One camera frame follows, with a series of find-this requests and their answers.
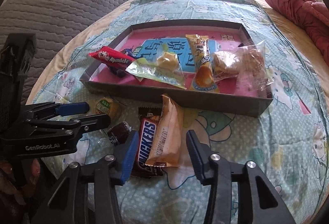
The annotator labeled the grey quilted headboard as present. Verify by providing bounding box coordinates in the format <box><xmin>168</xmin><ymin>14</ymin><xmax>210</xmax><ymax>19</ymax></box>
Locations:
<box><xmin>0</xmin><ymin>0</ymin><xmax>160</xmax><ymax>104</ymax></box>

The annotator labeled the clear bag of pastries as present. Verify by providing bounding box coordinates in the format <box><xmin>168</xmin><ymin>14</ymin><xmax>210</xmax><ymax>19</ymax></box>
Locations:
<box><xmin>211</xmin><ymin>40</ymin><xmax>274</xmax><ymax>99</ymax></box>

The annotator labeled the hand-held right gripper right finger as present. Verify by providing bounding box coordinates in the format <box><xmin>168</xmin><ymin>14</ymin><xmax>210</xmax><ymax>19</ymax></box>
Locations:
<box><xmin>186</xmin><ymin>130</ymin><xmax>296</xmax><ymax>224</ymax></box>

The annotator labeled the grey cardboard box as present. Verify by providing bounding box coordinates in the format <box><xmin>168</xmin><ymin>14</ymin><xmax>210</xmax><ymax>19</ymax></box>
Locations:
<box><xmin>79</xmin><ymin>19</ymin><xmax>273</xmax><ymax>118</ymax></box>

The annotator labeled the dark small candy packet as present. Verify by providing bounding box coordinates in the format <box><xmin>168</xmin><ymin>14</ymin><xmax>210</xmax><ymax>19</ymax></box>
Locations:
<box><xmin>98</xmin><ymin>122</ymin><xmax>131</xmax><ymax>147</ymax></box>

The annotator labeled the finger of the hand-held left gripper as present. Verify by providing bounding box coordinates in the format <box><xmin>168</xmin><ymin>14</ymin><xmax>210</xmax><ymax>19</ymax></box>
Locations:
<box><xmin>28</xmin><ymin>114</ymin><xmax>111</xmax><ymax>137</ymax></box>
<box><xmin>26</xmin><ymin>102</ymin><xmax>89</xmax><ymax>122</ymax></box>

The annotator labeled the pink quilt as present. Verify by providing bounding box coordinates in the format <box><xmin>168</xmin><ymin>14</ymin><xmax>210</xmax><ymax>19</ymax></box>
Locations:
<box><xmin>259</xmin><ymin>0</ymin><xmax>329</xmax><ymax>65</ymax></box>

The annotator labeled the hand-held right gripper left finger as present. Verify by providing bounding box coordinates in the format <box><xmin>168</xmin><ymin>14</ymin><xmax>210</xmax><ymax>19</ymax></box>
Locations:
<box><xmin>38</xmin><ymin>130</ymin><xmax>139</xmax><ymax>224</ymax></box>

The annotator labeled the brown chocolate bar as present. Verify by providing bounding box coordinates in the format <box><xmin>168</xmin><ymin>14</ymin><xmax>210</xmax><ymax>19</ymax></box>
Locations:
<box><xmin>130</xmin><ymin>107</ymin><xmax>165</xmax><ymax>179</ymax></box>

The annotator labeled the red candy packet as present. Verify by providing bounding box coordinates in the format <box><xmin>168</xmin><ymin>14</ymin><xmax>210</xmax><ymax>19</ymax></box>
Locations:
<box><xmin>89</xmin><ymin>46</ymin><xmax>137</xmax><ymax>70</ymax></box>

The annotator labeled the beige cake packet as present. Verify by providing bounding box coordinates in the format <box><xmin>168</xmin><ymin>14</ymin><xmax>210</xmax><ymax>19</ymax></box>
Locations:
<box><xmin>145</xmin><ymin>94</ymin><xmax>184</xmax><ymax>168</ymax></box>

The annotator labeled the round pastry with green label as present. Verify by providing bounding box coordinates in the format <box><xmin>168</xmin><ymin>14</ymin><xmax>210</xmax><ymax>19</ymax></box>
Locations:
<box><xmin>94</xmin><ymin>97</ymin><xmax>122</xmax><ymax>120</ymax></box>

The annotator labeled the yellow cake packet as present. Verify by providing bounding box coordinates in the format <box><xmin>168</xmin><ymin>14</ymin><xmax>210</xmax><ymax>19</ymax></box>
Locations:
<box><xmin>185</xmin><ymin>33</ymin><xmax>221</xmax><ymax>94</ymax></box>

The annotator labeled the person's left hand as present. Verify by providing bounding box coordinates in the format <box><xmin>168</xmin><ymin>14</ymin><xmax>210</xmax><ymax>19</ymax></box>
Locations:
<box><xmin>0</xmin><ymin>160</ymin><xmax>42</xmax><ymax>206</ymax></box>

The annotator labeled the cartoon cat printed blanket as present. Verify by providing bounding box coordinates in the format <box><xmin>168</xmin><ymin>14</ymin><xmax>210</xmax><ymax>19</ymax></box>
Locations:
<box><xmin>33</xmin><ymin>0</ymin><xmax>329</xmax><ymax>224</ymax></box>

